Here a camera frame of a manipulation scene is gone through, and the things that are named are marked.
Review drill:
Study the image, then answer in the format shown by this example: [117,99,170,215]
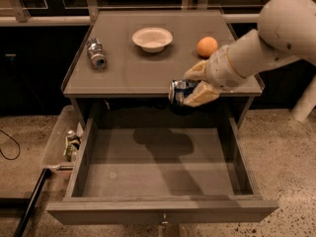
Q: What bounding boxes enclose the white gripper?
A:
[183,44,247,108]

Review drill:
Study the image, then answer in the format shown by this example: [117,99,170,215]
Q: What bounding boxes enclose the blue pepsi can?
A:
[168,80,198,106]

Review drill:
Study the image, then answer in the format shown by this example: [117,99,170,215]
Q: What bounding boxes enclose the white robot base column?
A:
[291,75,316,121]

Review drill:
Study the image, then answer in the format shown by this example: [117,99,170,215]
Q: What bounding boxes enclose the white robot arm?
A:
[183,0,316,107]

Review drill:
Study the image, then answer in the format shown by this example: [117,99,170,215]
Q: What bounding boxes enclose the grey cabinet with counter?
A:
[62,10,263,127]

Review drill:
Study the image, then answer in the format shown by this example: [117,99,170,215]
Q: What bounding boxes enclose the crushed silver can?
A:
[86,38,107,70]

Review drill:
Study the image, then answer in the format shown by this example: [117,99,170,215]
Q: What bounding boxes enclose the open grey top drawer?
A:
[46,105,278,225]

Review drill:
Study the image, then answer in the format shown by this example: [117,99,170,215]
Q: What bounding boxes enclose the green can in bin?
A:
[63,130,81,162]

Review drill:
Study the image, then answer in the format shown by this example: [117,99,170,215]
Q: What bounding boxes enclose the orange fruit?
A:
[197,37,218,57]

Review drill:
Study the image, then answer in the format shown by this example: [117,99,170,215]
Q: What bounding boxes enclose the white paper bowl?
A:
[132,28,173,53]

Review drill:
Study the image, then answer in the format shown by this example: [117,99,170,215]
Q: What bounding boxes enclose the clear plastic bin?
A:
[41,105,83,179]

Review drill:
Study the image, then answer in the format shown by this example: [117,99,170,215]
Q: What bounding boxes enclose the black floor rail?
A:
[0,169,51,237]

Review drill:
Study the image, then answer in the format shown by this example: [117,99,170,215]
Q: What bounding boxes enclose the metal window rail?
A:
[0,7,259,27]

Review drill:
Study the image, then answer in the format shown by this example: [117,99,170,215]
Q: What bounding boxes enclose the black floor cable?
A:
[0,129,22,161]

